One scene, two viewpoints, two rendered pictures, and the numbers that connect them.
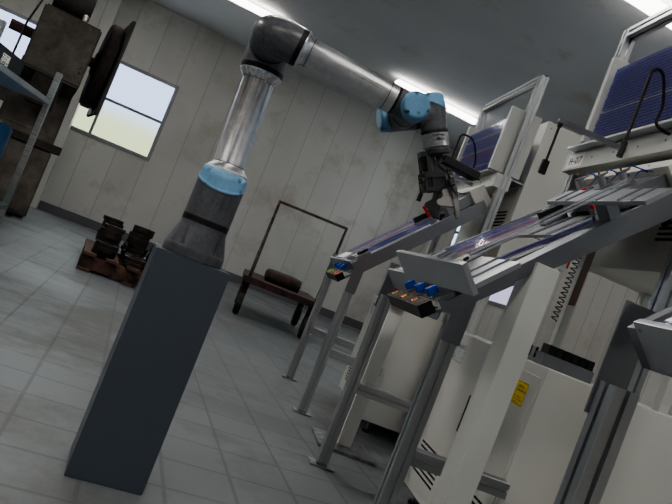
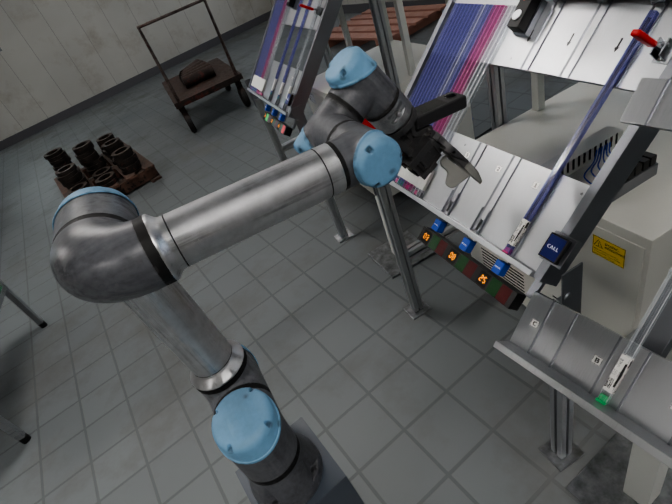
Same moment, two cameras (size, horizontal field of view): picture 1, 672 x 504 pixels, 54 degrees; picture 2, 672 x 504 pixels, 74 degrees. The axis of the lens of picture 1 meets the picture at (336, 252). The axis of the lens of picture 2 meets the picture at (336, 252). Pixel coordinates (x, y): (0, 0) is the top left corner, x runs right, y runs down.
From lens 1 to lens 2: 1.34 m
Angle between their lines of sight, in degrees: 39
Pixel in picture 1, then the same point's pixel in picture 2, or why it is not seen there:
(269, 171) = not seen: outside the picture
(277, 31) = (110, 287)
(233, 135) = (190, 353)
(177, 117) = not seen: outside the picture
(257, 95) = (163, 303)
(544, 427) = (659, 275)
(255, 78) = not seen: hidden behind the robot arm
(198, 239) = (291, 491)
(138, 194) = (28, 81)
